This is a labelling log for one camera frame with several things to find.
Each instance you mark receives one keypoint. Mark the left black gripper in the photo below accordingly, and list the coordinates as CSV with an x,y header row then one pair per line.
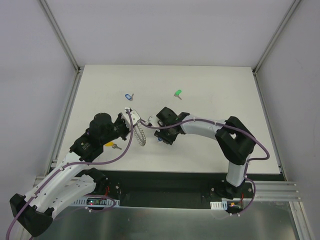
x,y
122,124

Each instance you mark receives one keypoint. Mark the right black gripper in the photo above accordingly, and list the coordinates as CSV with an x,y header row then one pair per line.
x,y
164,135

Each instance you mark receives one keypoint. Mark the metal disc keyring holder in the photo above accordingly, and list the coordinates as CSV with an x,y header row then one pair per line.
x,y
140,135

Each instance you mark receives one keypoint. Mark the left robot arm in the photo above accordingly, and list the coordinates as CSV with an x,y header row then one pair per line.
x,y
76,176

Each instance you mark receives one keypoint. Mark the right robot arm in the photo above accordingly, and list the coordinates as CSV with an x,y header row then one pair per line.
x,y
235,146

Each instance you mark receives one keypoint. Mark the key with yellow tag lower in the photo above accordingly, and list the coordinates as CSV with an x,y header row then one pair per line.
x,y
112,145

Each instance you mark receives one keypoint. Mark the key with blue outlined tag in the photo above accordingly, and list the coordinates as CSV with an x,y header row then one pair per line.
x,y
129,97

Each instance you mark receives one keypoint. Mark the key with green tag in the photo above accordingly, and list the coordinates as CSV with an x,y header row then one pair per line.
x,y
177,94

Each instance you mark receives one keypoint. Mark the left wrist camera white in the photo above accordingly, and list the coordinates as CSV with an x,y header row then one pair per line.
x,y
131,117

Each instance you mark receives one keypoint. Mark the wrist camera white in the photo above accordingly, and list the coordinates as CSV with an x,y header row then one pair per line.
x,y
153,121
131,117

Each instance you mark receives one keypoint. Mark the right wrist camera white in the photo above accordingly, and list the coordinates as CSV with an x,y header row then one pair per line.
x,y
153,121

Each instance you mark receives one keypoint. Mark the left aluminium frame post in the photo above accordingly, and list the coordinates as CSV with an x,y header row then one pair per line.
x,y
59,34

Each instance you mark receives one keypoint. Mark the aluminium frame post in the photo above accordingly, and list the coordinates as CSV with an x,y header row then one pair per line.
x,y
59,34
273,40

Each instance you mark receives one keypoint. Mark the right aluminium frame post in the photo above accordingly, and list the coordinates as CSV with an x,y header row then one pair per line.
x,y
273,40

